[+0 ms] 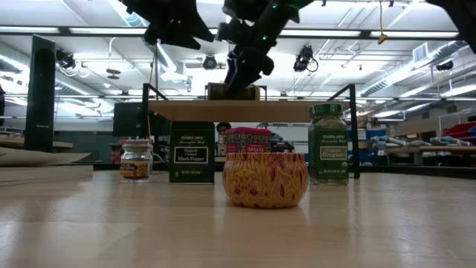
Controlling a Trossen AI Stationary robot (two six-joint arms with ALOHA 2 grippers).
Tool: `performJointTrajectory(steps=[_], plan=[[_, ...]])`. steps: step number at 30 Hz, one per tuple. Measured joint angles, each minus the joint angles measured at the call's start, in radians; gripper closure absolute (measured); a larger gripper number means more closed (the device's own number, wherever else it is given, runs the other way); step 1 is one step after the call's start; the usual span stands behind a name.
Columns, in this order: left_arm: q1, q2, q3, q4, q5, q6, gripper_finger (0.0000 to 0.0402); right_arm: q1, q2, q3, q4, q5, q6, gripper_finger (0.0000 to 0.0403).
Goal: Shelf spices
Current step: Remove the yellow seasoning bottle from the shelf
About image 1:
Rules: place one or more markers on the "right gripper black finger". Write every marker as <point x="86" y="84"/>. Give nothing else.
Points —
<point x="247" y="82"/>
<point x="231" y="76"/>

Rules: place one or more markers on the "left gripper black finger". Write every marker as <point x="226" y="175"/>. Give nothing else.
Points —
<point x="204" y="32"/>
<point x="178" y="41"/>

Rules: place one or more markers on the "yellow-lidded spice jar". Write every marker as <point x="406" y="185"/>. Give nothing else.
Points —
<point x="215" y="92"/>

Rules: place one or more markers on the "red-lidded smoked paprika tin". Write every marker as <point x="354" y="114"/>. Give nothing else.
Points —
<point x="247" y="140"/>

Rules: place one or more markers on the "dark green black pepper tin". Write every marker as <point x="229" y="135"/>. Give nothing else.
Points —
<point x="191" y="154"/>

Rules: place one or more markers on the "green-lidded oregano jar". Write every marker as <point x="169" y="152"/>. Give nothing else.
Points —
<point x="328" y="152"/>

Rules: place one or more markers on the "small clear jar white lid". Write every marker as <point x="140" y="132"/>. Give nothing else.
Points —
<point x="136" y="164"/>

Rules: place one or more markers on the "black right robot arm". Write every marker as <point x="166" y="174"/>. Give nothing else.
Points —
<point x="461" y="22"/>

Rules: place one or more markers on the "wooden shelf black metal legs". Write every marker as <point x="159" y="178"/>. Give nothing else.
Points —
<point x="241" y="110"/>

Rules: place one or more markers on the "person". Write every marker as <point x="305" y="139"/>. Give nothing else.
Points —
<point x="223" y="127"/>

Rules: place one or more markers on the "black monitor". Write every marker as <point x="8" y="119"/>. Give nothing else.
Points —
<point x="128" y="119"/>

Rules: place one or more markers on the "orange leaf-patterned candle tin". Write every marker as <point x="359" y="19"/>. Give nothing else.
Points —
<point x="265" y="182"/>

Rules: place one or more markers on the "blue storage bin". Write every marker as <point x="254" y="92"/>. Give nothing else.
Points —
<point x="376" y="134"/>

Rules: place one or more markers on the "tall black column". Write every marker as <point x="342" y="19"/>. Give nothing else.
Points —
<point x="40" y="93"/>

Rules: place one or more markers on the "background wooden tabletop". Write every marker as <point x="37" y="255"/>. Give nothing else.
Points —
<point x="59" y="144"/>

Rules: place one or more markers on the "white ceiling air vent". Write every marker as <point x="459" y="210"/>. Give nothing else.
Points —
<point x="420" y="53"/>

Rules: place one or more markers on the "black ceiling fixture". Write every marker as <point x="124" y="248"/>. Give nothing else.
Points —
<point x="444" y="66"/>

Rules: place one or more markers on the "background wooden workbench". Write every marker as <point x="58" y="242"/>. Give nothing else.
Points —
<point x="446" y="150"/>

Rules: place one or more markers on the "red storage bin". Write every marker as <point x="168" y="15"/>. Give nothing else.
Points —
<point x="461" y="131"/>

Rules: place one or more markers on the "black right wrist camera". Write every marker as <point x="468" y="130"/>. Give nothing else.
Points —
<point x="228" y="32"/>

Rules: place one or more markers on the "black ceiling-mounted camera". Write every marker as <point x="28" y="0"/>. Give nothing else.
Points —
<point x="210" y="62"/>
<point x="66" y="59"/>
<point x="303" y="56"/>

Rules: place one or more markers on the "black metal table frame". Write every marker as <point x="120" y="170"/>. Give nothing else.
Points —
<point x="409" y="171"/>

